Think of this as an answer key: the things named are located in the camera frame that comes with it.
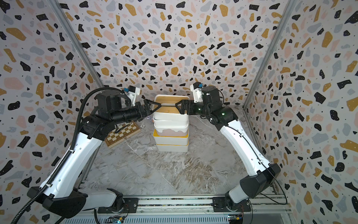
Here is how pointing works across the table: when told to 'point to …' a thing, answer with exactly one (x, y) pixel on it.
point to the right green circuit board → (233, 219)
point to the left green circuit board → (117, 219)
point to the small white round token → (142, 126)
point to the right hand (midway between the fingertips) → (182, 105)
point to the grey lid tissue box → (170, 124)
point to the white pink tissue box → (171, 128)
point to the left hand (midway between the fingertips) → (158, 108)
